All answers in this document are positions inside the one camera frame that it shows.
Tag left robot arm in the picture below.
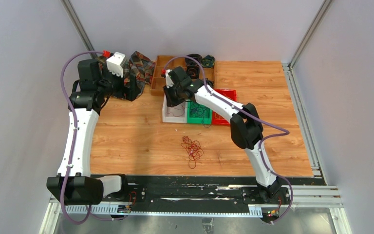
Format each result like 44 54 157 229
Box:
46 58 130 205

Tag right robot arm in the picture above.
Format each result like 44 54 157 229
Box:
161 67 281 203

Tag white plastic bin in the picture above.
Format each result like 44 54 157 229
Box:
162 96 187 123

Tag plaid cloth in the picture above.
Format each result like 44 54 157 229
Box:
97 51 155 101

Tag green plastic bin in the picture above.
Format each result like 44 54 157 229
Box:
186 100 213 128

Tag rolled orange spotted tie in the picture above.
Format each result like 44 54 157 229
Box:
186 65 200 79

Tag rolled dark tie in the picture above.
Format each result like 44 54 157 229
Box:
185 54 202 66

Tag wooden compartment tray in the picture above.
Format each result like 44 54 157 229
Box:
150 54 217 96

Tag rolled green patterned tie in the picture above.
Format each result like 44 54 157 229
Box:
205 79 214 88

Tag rolled teal yellow tie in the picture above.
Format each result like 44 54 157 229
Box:
201 55 216 69

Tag red plastic bin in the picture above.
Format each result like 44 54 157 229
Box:
212 89 237 126

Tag purple wires in green bin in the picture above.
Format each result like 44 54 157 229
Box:
188 101 212 127

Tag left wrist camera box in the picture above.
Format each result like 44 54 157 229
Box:
106 52 127 78

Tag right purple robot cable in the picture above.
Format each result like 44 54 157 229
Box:
163 56 294 223

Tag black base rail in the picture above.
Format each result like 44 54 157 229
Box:
102 175 324 213

